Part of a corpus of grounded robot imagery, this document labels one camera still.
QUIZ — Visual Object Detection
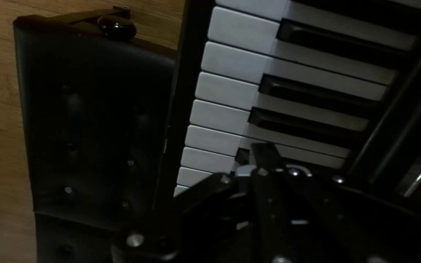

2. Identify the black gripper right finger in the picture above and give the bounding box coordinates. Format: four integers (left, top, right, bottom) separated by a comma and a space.
267, 142, 421, 263

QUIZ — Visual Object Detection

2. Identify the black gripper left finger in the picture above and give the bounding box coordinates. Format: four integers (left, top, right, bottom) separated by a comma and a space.
109, 142, 273, 263

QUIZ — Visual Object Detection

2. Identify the black and white piano keyboard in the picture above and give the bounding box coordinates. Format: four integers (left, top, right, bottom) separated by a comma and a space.
151, 0, 421, 206

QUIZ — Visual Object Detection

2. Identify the black tufted piano bench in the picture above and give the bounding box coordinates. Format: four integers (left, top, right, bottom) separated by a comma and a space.
11, 4, 184, 263

